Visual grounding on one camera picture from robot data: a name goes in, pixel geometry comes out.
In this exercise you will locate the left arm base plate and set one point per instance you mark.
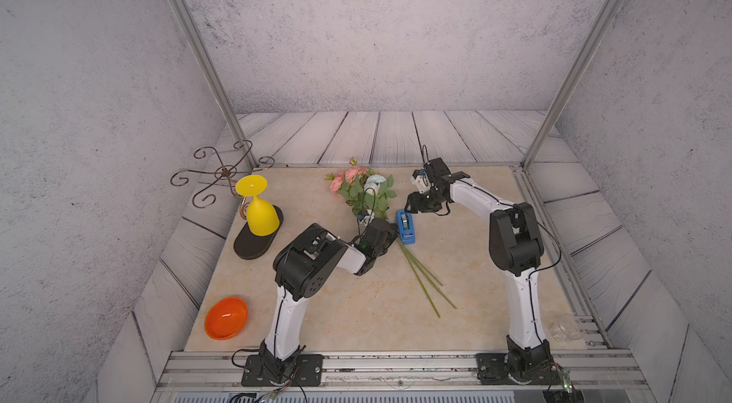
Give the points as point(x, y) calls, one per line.
point(283, 370)

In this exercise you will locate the clear plastic cup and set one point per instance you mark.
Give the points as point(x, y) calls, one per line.
point(566, 328)

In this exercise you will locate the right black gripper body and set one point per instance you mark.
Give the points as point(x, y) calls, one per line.
point(424, 203)

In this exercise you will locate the left aluminium corner post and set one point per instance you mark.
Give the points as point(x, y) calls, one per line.
point(184, 18)

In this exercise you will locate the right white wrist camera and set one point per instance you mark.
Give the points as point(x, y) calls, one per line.
point(420, 181)

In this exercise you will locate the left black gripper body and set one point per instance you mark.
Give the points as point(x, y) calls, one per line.
point(389, 238)

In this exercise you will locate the right aluminium corner post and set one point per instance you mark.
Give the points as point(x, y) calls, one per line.
point(591, 43)

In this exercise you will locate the blue tape dispenser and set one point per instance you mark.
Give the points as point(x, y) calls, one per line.
point(406, 227)

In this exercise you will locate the aluminium corner post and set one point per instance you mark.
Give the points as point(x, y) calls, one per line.
point(184, 18)
point(591, 43)

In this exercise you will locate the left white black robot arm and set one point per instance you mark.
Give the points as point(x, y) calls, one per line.
point(303, 268)

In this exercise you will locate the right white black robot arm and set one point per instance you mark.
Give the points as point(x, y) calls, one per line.
point(515, 246)

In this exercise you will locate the orange plastic bowl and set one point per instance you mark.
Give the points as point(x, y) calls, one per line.
point(226, 318)

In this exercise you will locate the artificial flower bouquet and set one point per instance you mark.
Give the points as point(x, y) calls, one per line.
point(368, 195)

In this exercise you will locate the curly metal wire stand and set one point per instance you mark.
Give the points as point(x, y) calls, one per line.
point(221, 173)

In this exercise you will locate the yellow plastic goblet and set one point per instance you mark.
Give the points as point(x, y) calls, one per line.
point(261, 215)

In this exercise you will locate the aluminium rail front frame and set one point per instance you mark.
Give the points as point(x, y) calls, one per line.
point(573, 371)

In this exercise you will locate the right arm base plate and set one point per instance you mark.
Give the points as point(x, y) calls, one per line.
point(514, 368)

